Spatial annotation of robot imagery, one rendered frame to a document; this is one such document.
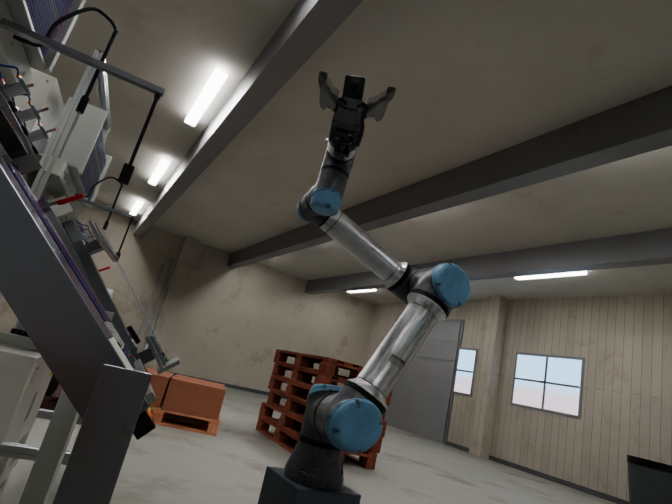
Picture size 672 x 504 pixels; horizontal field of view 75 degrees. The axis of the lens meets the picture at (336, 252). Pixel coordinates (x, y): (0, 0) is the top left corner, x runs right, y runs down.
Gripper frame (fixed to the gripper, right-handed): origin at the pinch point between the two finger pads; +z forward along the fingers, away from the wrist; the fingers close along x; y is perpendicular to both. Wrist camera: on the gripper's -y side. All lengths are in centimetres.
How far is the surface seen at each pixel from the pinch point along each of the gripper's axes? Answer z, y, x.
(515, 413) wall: -780, 55, -443
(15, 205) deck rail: 24, 45, 35
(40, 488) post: -70, 99, 63
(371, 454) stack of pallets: -419, 123, -101
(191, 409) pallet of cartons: -400, 108, 88
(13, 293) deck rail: 23, 54, 33
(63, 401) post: -69, 76, 64
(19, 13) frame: -11, -6, 74
